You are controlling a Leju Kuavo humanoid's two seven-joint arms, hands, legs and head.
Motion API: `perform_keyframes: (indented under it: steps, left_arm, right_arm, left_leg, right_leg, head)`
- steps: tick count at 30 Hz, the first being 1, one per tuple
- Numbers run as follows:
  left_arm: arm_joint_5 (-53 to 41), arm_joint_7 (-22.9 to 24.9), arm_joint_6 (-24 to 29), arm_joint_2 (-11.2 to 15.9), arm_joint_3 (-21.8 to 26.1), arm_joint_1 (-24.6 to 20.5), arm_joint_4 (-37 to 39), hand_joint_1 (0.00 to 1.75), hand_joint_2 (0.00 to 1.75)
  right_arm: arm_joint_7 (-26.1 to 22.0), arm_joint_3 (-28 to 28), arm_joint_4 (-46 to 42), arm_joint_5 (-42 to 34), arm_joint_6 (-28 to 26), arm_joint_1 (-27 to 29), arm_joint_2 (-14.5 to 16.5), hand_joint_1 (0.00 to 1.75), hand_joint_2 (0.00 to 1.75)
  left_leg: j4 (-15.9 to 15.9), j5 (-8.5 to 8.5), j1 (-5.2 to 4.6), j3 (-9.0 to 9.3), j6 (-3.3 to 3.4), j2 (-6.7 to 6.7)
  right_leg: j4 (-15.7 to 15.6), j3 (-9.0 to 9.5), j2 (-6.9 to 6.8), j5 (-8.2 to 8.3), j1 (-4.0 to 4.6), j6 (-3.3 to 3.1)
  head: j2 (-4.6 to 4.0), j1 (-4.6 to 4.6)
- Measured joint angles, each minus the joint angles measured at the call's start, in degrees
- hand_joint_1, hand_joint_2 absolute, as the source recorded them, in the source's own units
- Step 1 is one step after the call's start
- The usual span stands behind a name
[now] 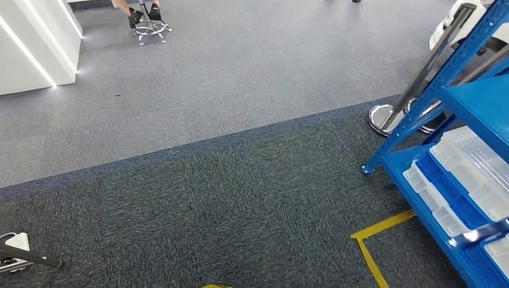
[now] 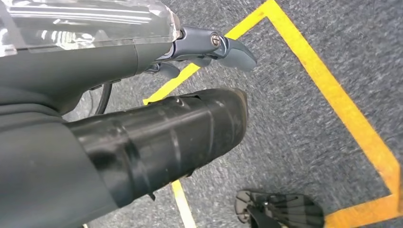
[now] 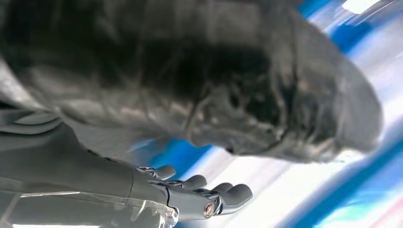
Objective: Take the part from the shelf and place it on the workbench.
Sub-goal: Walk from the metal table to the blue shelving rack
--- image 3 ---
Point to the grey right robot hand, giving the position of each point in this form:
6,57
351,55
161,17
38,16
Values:
189,63

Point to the blue metal shelf rack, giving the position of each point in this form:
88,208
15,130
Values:
179,154

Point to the white car red stripe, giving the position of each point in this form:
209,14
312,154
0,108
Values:
267,188

